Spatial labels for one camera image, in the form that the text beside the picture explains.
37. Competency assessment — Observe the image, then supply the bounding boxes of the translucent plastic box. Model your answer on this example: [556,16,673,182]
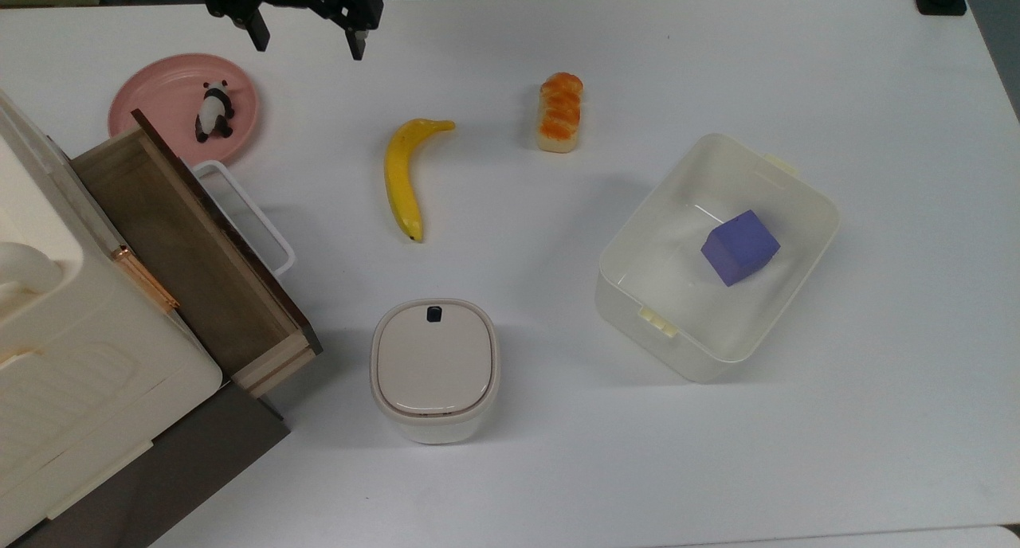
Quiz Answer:
[594,132,841,385]

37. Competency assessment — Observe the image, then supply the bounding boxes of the panda figurine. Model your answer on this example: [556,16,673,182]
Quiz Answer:
[194,80,236,144]

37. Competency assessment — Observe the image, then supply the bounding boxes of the pink plate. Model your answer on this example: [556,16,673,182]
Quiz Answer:
[108,53,261,166]

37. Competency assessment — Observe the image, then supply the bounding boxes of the yellow banana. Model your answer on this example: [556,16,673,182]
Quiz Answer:
[384,118,457,244]

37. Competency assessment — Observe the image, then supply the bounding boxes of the wooden drawer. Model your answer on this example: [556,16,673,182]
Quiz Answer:
[70,108,324,399]

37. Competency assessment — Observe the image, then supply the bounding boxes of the orange bread loaf toy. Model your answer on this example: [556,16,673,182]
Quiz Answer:
[536,72,585,154]

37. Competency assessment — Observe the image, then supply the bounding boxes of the white lidded trash bin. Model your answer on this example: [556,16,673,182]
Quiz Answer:
[370,298,501,445]

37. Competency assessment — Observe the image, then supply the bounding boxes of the cream plastic storage cabinet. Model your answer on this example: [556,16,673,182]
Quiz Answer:
[0,90,224,546]

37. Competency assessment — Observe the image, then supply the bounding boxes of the dark brown cabinet base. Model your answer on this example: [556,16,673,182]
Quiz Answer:
[8,382,292,548]

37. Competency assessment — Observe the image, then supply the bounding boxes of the purple cube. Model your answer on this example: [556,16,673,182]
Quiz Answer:
[700,209,782,288]

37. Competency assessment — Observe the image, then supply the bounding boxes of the white drawer handle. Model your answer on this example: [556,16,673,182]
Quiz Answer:
[190,160,296,278]

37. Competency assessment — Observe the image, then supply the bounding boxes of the copper drawer rail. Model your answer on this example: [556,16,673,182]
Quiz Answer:
[110,245,181,316]

